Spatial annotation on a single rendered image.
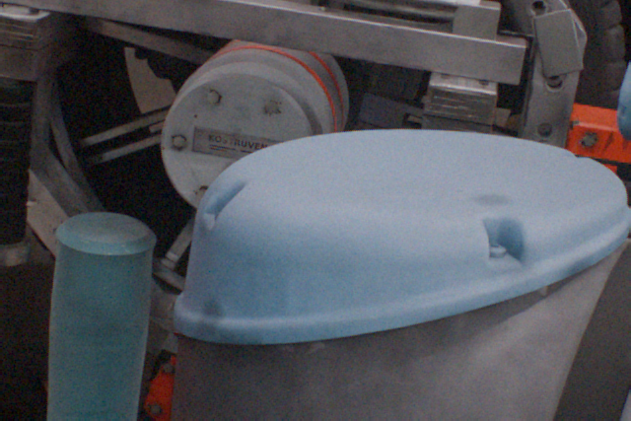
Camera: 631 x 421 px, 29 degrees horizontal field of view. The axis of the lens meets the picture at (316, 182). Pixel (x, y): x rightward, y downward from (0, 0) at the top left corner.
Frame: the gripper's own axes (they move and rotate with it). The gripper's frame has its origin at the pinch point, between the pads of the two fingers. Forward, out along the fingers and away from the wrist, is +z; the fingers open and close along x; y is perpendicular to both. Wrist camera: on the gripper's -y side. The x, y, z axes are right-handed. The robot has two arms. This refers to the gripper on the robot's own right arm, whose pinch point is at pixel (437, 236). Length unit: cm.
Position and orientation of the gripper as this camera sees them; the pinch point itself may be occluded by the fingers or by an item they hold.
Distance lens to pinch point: 91.1
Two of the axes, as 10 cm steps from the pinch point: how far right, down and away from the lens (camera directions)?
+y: 1.3, -9.4, -3.1
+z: -9.8, -1.7, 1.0
